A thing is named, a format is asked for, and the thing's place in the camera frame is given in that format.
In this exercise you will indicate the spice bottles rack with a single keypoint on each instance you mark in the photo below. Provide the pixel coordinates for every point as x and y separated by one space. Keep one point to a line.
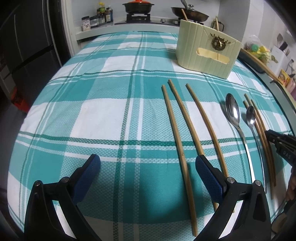
104 15

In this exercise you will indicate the white knife block box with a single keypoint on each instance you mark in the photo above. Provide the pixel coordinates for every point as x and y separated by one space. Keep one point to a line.
280 59

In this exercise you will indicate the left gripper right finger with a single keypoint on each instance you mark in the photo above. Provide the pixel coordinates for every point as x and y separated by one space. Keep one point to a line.
253 220

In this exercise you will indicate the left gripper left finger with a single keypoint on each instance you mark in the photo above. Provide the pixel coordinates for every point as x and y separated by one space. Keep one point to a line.
41 220

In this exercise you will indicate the gas stove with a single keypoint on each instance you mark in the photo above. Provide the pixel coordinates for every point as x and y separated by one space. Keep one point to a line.
147 19

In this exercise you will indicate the black frying pan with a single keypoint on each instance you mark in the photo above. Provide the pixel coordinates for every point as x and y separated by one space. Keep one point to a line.
190 13

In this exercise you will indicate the large steel spoon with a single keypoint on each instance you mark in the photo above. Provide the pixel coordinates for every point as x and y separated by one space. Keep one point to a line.
233 113

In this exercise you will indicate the teal plaid tablecloth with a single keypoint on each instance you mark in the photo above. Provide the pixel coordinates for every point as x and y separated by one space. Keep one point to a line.
108 100

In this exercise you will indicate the small steel spoon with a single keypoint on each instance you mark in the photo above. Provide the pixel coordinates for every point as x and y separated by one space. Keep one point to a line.
251 121

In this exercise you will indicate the yellow snack packet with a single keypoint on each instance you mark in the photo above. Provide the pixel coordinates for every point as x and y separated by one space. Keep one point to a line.
283 78

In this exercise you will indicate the person's left hand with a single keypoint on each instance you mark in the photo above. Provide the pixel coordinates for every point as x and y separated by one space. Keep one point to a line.
290 194

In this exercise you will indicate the cream utensil holder box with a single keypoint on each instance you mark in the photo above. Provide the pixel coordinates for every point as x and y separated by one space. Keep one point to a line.
206 50

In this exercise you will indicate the bag of colourful sponges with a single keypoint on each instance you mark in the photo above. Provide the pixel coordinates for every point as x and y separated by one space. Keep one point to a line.
254 46

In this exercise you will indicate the pale bamboo chopstick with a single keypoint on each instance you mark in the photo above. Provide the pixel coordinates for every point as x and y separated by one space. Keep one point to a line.
208 129
182 159
190 125

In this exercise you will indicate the orange lidded pot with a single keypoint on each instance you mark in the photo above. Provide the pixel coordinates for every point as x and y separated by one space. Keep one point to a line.
138 7

